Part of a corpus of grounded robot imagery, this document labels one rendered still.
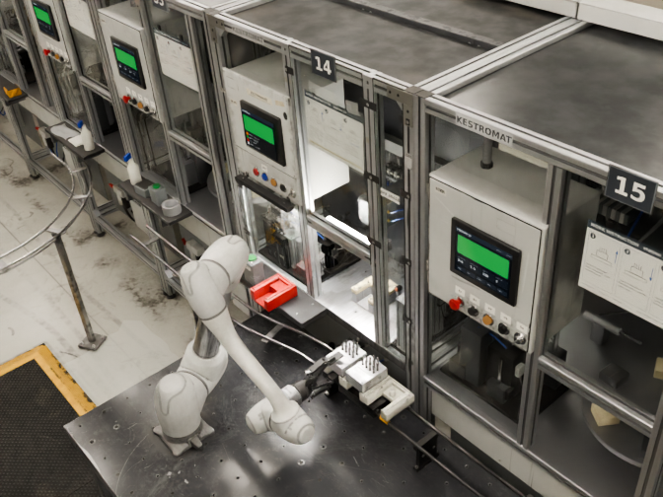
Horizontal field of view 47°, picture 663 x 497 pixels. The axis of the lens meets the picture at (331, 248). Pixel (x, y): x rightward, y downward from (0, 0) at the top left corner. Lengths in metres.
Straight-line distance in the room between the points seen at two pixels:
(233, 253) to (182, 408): 0.66
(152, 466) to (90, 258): 2.59
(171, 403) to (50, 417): 1.52
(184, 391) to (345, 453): 0.64
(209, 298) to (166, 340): 2.08
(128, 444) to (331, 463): 0.80
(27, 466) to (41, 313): 1.22
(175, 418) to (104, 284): 2.30
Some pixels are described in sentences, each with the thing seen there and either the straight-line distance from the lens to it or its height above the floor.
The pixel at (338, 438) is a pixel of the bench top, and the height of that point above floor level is 0.68.
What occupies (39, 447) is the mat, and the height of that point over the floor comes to 0.01.
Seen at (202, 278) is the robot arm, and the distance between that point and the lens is 2.50.
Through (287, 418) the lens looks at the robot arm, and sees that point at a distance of 2.64.
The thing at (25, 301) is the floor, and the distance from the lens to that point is 5.22.
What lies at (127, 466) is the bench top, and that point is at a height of 0.68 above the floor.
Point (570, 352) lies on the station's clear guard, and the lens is 2.32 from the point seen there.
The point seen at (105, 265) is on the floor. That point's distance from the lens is 5.30.
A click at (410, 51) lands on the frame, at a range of 2.61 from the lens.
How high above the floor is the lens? 2.98
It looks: 36 degrees down
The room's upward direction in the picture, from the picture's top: 5 degrees counter-clockwise
